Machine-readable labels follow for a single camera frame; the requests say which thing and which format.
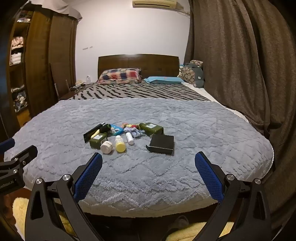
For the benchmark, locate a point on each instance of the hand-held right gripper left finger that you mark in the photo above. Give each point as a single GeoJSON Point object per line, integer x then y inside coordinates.
{"type": "Point", "coordinates": [89, 176]}

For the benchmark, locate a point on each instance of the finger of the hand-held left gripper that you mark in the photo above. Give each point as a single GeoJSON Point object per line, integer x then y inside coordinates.
{"type": "Point", "coordinates": [7, 144]}
{"type": "Point", "coordinates": [23, 154]}

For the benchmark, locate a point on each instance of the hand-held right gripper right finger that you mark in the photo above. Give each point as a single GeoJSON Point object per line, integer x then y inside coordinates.
{"type": "Point", "coordinates": [208, 176]}

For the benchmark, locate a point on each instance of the white round jar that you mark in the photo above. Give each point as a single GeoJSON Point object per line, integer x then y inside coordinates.
{"type": "Point", "coordinates": [106, 147]}

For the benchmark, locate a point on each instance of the dark green bottle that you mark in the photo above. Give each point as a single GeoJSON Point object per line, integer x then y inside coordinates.
{"type": "Point", "coordinates": [98, 140]}
{"type": "Point", "coordinates": [151, 128]}

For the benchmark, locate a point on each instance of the black box lid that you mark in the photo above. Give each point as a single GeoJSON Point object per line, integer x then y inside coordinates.
{"type": "Point", "coordinates": [89, 135]}

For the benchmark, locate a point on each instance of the yellow plastic bottle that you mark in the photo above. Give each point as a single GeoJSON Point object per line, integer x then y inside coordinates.
{"type": "Point", "coordinates": [120, 146]}

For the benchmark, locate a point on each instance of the black cylinder with green rim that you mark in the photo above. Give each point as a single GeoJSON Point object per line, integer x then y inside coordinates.
{"type": "Point", "coordinates": [105, 128]}

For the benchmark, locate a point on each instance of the blue snack packet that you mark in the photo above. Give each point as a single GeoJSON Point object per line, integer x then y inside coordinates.
{"type": "Point", "coordinates": [116, 131]}

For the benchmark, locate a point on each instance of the small white bottle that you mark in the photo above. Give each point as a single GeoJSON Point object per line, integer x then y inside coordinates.
{"type": "Point", "coordinates": [130, 139]}
{"type": "Point", "coordinates": [88, 78]}

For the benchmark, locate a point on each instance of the black box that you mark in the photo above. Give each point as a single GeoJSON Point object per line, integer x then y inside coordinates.
{"type": "Point", "coordinates": [161, 142]}

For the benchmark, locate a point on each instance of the pink wrapper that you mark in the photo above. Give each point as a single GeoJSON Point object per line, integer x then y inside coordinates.
{"type": "Point", "coordinates": [125, 124]}

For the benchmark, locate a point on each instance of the pale blue wrapper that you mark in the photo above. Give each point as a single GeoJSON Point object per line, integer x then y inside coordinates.
{"type": "Point", "coordinates": [136, 133]}

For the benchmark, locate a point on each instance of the colourful plush toy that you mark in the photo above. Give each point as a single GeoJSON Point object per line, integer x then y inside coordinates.
{"type": "Point", "coordinates": [134, 126]}

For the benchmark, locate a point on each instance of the yellow fluffy rug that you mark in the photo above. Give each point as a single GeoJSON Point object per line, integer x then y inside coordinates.
{"type": "Point", "coordinates": [19, 208]}

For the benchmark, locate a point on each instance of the grey fluffy blanket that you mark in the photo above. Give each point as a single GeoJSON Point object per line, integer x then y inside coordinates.
{"type": "Point", "coordinates": [161, 173]}

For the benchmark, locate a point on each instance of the mixed clothes pile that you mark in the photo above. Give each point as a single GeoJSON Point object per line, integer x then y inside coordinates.
{"type": "Point", "coordinates": [20, 98]}

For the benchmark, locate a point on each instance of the grey slipper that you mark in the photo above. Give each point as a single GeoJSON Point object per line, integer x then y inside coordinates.
{"type": "Point", "coordinates": [179, 223]}

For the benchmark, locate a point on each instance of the wooden nightstand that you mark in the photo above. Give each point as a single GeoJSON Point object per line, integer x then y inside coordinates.
{"type": "Point", "coordinates": [69, 93]}

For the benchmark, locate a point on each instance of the white bed sheet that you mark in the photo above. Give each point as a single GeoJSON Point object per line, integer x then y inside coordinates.
{"type": "Point", "coordinates": [217, 98]}

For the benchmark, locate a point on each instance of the white folded clothes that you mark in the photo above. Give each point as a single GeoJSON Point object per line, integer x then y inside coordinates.
{"type": "Point", "coordinates": [16, 58]}

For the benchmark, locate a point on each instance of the cream object on nightstand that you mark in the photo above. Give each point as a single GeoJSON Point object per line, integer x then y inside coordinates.
{"type": "Point", "coordinates": [80, 83]}

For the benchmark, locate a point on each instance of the wooden wardrobe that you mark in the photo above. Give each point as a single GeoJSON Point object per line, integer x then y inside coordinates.
{"type": "Point", "coordinates": [46, 58]}

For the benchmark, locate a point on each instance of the small white bottle on nightstand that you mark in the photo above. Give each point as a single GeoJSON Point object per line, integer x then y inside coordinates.
{"type": "Point", "coordinates": [88, 78]}

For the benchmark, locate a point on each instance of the grey black striped blanket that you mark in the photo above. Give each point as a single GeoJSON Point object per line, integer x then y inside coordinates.
{"type": "Point", "coordinates": [138, 91]}

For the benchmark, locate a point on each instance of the grey plush toy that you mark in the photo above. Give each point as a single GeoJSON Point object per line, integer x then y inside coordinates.
{"type": "Point", "coordinates": [198, 75]}

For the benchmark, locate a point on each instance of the pink folded clothes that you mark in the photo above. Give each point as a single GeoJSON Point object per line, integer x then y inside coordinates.
{"type": "Point", "coordinates": [18, 42]}

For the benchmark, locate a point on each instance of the patterned brown cushion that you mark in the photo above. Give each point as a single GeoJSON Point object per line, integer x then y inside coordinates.
{"type": "Point", "coordinates": [187, 73]}

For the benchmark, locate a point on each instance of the plaid pillow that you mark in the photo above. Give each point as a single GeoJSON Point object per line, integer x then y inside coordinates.
{"type": "Point", "coordinates": [119, 75]}

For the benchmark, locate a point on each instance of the light blue pillow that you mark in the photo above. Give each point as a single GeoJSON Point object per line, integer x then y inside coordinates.
{"type": "Point", "coordinates": [164, 80]}

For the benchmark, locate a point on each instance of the brown curtain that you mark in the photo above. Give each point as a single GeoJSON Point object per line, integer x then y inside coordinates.
{"type": "Point", "coordinates": [242, 58]}

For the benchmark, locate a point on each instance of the wooden headboard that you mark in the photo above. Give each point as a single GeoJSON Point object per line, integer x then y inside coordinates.
{"type": "Point", "coordinates": [138, 62]}

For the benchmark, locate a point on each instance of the white cloth on wardrobe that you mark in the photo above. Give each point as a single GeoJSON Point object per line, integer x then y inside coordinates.
{"type": "Point", "coordinates": [62, 8]}

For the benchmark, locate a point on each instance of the wall air conditioner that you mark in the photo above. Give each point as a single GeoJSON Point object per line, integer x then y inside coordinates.
{"type": "Point", "coordinates": [155, 3]}

